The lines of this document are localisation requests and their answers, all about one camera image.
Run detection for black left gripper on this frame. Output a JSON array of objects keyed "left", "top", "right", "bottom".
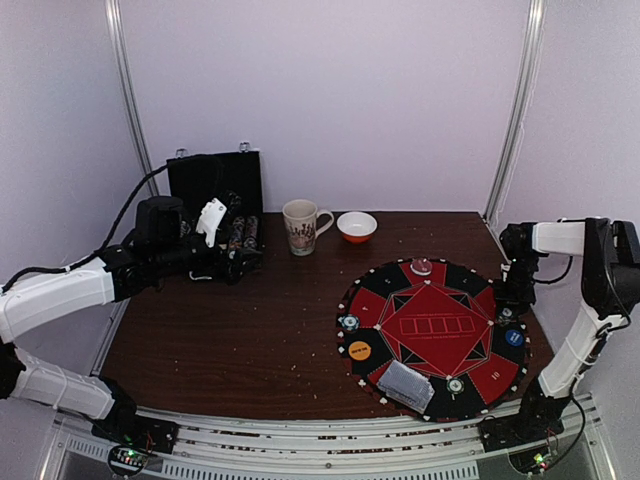
[{"left": 153, "top": 231, "right": 263, "bottom": 286}]

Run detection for blue small blind button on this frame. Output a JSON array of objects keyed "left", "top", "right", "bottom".
[{"left": 505, "top": 329, "right": 525, "bottom": 347}]

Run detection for green white poker chip stack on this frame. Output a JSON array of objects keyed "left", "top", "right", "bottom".
[{"left": 446, "top": 378, "right": 465, "bottom": 398}]

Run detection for blue playing card deck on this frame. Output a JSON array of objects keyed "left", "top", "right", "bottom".
[{"left": 376, "top": 360, "right": 435, "bottom": 414}]

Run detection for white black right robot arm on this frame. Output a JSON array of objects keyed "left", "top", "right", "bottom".
[{"left": 494, "top": 217, "right": 639, "bottom": 442}]

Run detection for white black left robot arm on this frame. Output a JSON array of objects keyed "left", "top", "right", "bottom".
[{"left": 1, "top": 193, "right": 240, "bottom": 444}]

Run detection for round red black poker mat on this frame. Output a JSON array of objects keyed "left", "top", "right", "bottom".
[{"left": 336, "top": 259, "right": 530, "bottom": 422}]

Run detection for clear red dealer button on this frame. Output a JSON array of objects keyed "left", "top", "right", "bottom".
[{"left": 410, "top": 257, "right": 433, "bottom": 276}]

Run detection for black poker chip case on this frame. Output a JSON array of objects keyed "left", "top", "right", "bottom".
[{"left": 166, "top": 149, "right": 264, "bottom": 285}]

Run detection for tall ceramic seashell mug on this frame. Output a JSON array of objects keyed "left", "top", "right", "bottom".
[{"left": 282, "top": 199, "right": 335, "bottom": 257}]

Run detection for orange big blind button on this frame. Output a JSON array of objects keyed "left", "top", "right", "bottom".
[{"left": 348, "top": 340, "right": 372, "bottom": 362}]

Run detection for orange white small bowl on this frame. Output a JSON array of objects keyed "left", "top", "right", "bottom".
[{"left": 337, "top": 211, "right": 378, "bottom": 244}]

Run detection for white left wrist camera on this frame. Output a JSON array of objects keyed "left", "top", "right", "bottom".
[{"left": 196, "top": 198, "right": 227, "bottom": 248}]

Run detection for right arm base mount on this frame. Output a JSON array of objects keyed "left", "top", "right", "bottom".
[{"left": 478, "top": 415, "right": 564, "bottom": 474}]

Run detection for left aluminium frame post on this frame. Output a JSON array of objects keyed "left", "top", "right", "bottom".
[{"left": 104, "top": 0, "right": 152, "bottom": 174}]

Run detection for aluminium frame post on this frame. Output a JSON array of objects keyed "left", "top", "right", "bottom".
[
  {"left": 484, "top": 0, "right": 547, "bottom": 228},
  {"left": 104, "top": 0, "right": 152, "bottom": 174}
]

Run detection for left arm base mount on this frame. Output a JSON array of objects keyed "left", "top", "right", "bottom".
[{"left": 91, "top": 416, "right": 179, "bottom": 477}]

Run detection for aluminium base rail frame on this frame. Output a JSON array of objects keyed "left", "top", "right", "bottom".
[{"left": 39, "top": 394, "right": 616, "bottom": 480}]

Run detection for right aluminium frame post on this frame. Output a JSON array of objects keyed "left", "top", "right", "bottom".
[{"left": 484, "top": 0, "right": 547, "bottom": 228}]

